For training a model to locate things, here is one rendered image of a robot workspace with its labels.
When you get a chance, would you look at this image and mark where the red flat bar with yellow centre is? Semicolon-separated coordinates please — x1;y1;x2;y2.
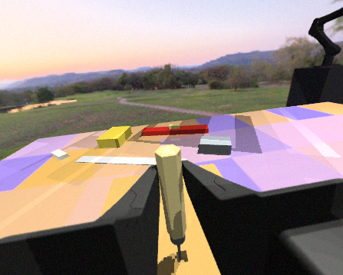
142;124;209;136

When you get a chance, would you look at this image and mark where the yellow block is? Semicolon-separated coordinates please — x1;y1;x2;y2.
97;126;132;148

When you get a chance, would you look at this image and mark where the awl with cream handle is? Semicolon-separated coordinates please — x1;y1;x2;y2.
154;144;186;260

